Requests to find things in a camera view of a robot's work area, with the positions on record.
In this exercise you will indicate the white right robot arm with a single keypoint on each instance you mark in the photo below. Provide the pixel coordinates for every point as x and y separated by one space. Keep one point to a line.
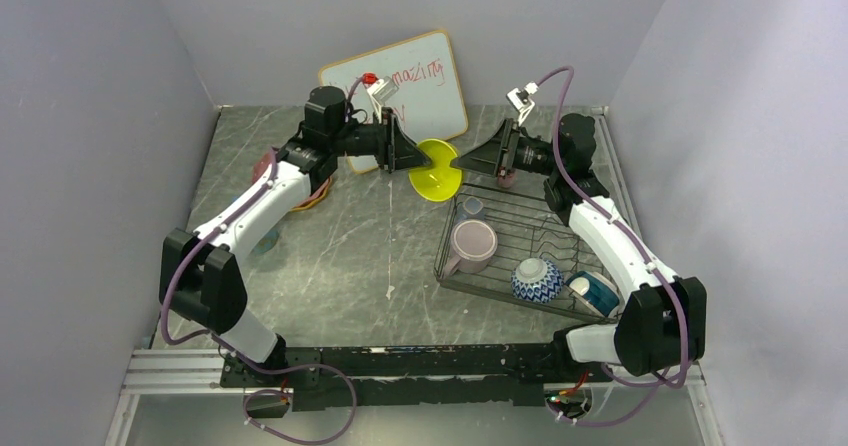
661 315

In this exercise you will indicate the aluminium front frame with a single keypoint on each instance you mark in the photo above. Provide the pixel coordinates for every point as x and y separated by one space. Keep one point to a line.
198 372

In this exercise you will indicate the lilac mug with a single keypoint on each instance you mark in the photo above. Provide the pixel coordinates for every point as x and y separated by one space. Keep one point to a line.
472 244

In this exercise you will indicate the aluminium rail at wall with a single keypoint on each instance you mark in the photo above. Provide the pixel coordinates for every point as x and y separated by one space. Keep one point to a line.
606 154

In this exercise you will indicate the small grey-blue cup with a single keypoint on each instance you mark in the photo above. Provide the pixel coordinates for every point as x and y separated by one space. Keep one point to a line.
471 208

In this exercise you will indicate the pink polka-dot plate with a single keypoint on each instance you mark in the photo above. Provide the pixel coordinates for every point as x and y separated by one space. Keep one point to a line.
265 170

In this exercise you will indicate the yellow-green bowl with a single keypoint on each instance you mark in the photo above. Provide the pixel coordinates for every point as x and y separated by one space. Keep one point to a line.
439 181

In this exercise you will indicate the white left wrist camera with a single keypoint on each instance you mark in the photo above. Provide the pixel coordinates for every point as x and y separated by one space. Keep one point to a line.
379 90

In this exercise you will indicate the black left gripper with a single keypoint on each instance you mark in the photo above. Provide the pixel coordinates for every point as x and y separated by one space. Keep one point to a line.
400 151

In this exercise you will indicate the blue butterfly mug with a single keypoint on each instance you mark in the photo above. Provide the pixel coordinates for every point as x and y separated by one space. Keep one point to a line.
267 242

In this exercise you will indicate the blue zigzag pattern bowl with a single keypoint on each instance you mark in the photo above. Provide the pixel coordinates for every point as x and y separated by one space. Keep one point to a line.
536 280

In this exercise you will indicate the black base bar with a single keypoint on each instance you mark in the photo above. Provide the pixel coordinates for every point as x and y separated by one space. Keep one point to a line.
521 374

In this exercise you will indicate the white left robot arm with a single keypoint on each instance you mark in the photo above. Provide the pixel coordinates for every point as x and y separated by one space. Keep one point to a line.
202 290

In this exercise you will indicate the teal white-dot bowl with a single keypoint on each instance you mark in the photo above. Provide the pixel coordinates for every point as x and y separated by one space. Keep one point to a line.
595 291

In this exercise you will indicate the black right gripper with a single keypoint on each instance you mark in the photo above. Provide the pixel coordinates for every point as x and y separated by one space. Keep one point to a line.
489 156

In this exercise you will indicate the pink-lid spice bottle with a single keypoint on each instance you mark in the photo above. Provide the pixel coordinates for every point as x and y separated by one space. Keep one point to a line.
507 180

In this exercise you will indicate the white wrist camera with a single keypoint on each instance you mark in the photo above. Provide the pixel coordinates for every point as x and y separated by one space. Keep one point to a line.
379 90
522 101

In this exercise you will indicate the black wire dish rack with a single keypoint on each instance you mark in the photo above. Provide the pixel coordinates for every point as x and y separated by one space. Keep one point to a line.
526 229

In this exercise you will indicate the yellow polka-dot plate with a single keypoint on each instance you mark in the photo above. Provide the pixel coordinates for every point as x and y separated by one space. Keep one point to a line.
318 196

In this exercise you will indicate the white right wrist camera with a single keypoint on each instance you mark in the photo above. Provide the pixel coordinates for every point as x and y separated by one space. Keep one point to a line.
522 101

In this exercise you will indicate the yellow-framed whiteboard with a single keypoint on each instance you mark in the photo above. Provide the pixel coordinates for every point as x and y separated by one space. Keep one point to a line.
428 101

